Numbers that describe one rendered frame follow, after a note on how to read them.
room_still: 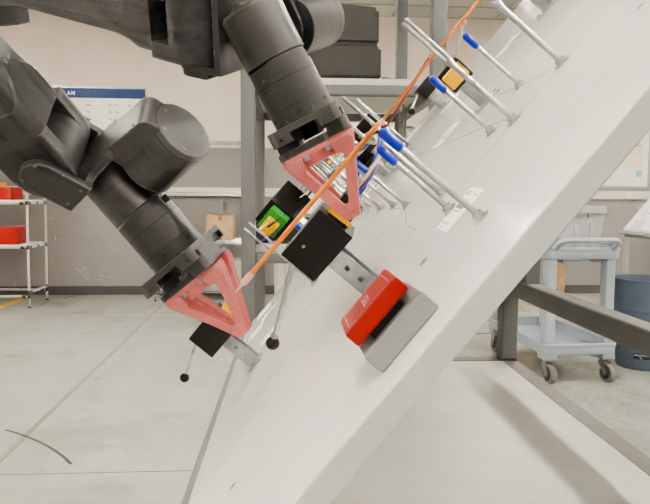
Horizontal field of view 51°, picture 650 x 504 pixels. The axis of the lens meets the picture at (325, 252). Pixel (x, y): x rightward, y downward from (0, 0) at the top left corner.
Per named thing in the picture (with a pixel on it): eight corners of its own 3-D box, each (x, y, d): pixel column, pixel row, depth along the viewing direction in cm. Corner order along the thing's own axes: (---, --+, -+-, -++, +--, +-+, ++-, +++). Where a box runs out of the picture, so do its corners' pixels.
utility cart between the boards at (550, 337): (548, 389, 419) (553, 237, 411) (485, 349, 527) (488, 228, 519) (625, 387, 425) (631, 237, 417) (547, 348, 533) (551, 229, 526)
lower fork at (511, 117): (524, 111, 64) (411, 10, 63) (512, 126, 64) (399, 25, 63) (517, 114, 66) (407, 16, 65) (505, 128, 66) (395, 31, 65)
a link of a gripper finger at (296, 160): (385, 193, 66) (342, 105, 64) (389, 204, 59) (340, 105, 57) (323, 224, 67) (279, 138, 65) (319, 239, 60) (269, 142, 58)
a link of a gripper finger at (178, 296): (278, 298, 70) (219, 228, 69) (266, 321, 63) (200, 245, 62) (230, 335, 72) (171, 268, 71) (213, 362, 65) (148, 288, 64)
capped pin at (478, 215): (471, 227, 50) (361, 132, 49) (483, 211, 51) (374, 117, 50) (479, 225, 49) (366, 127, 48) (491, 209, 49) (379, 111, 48)
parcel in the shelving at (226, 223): (204, 240, 753) (204, 214, 751) (208, 238, 794) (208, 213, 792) (234, 240, 756) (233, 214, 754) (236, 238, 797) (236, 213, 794)
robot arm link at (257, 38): (204, 19, 59) (247, -14, 55) (250, 8, 64) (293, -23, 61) (241, 91, 60) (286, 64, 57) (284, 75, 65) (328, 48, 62)
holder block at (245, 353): (218, 404, 103) (166, 363, 102) (269, 342, 102) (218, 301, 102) (214, 413, 98) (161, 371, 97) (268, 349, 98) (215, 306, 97)
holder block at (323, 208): (318, 270, 67) (287, 244, 66) (355, 228, 65) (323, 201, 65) (313, 282, 63) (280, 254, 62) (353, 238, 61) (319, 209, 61)
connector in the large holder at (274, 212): (290, 217, 134) (274, 204, 134) (284, 224, 132) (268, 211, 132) (275, 234, 138) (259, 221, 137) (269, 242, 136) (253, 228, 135)
